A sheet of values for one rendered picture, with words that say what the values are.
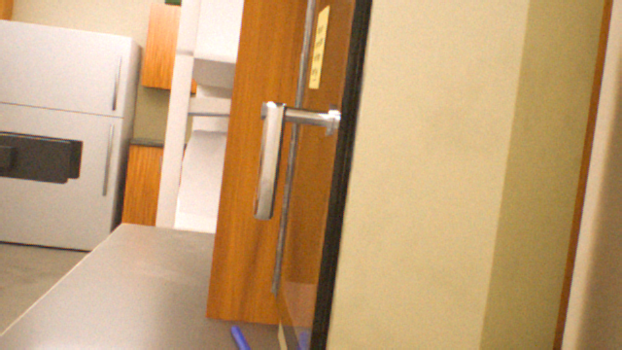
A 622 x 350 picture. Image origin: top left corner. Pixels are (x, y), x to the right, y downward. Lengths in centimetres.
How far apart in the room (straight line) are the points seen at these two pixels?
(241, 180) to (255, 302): 16
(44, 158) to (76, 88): 498
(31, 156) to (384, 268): 26
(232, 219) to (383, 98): 41
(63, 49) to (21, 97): 52
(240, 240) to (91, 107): 466
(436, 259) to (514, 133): 11
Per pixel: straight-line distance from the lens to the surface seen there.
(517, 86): 48
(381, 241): 45
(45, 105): 552
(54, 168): 48
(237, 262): 82
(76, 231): 553
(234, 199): 80
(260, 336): 79
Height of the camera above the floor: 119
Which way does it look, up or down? 3 degrees down
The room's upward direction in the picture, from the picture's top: 7 degrees clockwise
